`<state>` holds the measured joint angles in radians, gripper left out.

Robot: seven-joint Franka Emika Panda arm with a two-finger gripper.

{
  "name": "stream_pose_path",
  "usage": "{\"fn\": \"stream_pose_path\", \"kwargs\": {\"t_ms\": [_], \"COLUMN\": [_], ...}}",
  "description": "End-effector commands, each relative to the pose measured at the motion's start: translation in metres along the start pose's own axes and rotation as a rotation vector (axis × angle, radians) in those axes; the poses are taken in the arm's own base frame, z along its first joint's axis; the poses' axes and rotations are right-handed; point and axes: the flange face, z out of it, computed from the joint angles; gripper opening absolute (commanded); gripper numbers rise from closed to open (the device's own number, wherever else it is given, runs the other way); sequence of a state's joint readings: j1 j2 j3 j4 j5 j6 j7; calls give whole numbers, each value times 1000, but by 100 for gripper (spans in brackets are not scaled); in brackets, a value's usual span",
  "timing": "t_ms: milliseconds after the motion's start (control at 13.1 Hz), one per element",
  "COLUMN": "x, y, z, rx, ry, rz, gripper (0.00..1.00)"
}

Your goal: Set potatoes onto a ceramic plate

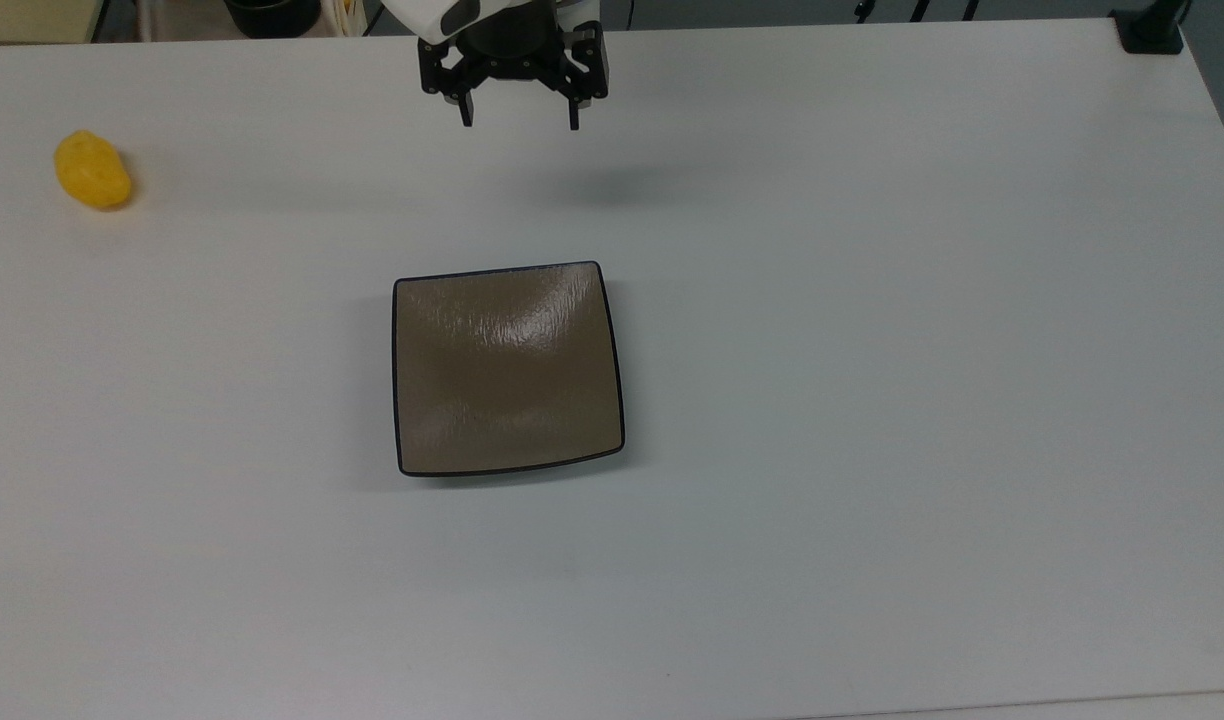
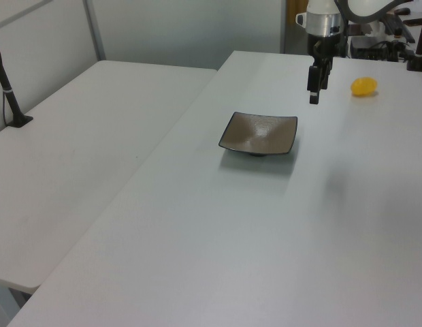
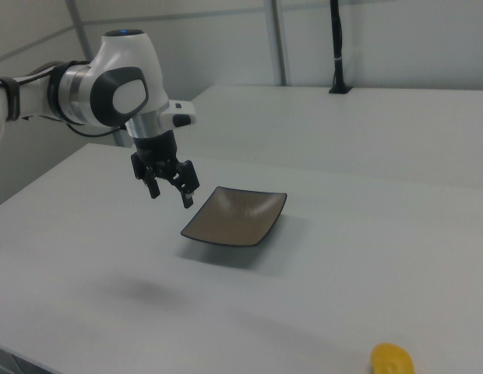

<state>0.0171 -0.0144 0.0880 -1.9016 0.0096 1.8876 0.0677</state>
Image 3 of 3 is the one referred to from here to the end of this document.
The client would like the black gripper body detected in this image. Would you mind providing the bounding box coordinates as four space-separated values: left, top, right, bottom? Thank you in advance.
132 131 185 177

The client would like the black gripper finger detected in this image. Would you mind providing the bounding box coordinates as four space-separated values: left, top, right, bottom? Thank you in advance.
130 153 161 199
169 160 200 210

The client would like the square brown ceramic plate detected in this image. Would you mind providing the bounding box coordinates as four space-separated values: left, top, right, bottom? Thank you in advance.
180 185 288 249

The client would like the black strap on arm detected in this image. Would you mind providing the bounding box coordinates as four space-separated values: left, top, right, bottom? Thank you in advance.
0 76 23 122

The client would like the black pole with cables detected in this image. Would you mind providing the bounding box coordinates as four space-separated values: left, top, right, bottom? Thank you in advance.
328 0 354 95

